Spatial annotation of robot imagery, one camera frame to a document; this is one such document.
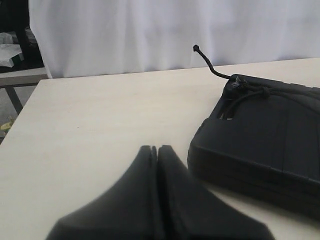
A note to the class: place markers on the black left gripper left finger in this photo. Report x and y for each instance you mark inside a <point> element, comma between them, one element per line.
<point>129,210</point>

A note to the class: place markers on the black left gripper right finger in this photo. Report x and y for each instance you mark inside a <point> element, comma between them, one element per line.
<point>191,212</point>

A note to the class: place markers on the black plastic carrying case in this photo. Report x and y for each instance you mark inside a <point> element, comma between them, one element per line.
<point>262,139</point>

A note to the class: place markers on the white backdrop curtain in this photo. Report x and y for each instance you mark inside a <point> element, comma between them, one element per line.
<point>80,38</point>

